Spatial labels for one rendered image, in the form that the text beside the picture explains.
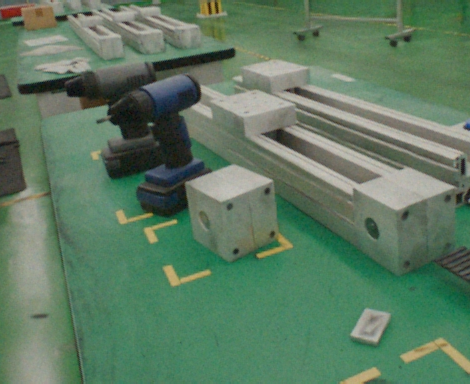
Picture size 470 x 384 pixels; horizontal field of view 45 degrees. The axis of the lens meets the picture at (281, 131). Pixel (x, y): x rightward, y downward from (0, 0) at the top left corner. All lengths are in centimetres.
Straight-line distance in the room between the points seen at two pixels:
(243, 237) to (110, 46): 193
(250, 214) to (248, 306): 14
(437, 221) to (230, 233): 28
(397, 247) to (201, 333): 26
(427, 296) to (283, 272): 19
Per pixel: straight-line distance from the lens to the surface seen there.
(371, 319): 67
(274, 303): 72
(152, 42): 263
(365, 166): 86
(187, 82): 96
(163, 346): 69
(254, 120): 103
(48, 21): 450
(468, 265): 72
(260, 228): 82
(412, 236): 74
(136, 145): 117
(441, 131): 100
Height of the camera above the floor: 119
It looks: 18 degrees down
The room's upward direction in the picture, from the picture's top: 6 degrees counter-clockwise
